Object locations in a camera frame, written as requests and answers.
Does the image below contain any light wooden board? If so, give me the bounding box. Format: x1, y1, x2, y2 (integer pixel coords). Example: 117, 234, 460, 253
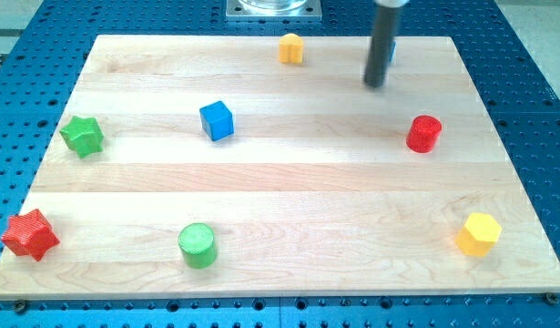
0, 35, 560, 300

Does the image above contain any green star block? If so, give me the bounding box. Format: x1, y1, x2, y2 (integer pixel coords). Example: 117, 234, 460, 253
59, 116, 104, 159

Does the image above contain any black clamp screw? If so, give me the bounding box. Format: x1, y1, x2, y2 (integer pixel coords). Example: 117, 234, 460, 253
543, 292, 559, 306
12, 300, 28, 314

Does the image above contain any red star block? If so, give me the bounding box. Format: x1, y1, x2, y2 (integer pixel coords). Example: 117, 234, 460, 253
1, 209, 60, 261

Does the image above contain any blue cube block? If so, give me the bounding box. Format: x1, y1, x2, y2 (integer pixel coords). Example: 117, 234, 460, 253
199, 101, 234, 141

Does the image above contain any black clamp screw right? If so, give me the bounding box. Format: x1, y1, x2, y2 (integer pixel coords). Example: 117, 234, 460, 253
543, 292, 559, 306

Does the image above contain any black clamp screw left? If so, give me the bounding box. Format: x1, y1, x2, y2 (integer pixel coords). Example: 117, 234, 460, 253
12, 300, 28, 314

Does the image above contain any yellow heart block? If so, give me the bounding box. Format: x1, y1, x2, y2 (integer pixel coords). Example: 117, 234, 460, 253
279, 33, 304, 64

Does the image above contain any yellow hexagon block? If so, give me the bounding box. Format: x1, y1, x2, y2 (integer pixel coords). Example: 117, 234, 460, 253
454, 212, 503, 257

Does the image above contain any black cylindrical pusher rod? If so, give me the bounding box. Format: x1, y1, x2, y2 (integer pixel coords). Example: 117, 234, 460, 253
363, 0, 409, 88

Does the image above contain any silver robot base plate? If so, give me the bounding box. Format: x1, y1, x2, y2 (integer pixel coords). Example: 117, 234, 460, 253
225, 0, 322, 20

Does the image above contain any blue triangle block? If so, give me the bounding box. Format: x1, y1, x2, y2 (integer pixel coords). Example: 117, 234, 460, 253
389, 41, 396, 63

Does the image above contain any green cylinder block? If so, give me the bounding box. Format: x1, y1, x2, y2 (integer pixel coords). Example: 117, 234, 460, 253
178, 222, 218, 269

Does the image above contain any red cylinder block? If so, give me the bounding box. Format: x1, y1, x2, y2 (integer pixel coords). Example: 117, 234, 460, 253
405, 115, 443, 153

